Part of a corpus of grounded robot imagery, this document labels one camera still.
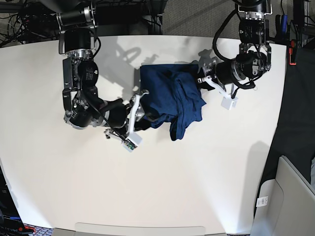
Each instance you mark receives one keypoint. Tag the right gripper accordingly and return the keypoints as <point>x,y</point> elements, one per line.
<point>130,118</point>

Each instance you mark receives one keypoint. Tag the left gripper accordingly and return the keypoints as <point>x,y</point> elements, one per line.
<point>223,76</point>

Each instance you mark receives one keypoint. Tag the blue long-sleeve shirt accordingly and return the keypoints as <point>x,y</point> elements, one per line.
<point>174,96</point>

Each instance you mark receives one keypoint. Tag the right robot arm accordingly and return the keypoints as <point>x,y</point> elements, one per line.
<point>82,106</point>

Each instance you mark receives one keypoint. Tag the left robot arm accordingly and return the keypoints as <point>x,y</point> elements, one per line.
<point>254,57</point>

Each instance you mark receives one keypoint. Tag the red clamp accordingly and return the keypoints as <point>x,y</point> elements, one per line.
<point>292,52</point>

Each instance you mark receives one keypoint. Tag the white barcode tag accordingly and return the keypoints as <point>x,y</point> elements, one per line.
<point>262,201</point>

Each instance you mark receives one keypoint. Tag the grey plastic bin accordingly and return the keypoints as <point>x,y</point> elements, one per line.
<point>291,204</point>

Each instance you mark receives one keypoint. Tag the black box with label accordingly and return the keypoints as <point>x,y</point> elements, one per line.
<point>8,224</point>

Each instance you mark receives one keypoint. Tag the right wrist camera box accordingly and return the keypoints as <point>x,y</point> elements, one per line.
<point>132,142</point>

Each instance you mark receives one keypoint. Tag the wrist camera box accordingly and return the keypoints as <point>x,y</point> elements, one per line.
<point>132,142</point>
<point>229,103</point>

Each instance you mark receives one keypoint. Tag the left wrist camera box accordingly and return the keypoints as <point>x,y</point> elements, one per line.
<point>229,103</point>

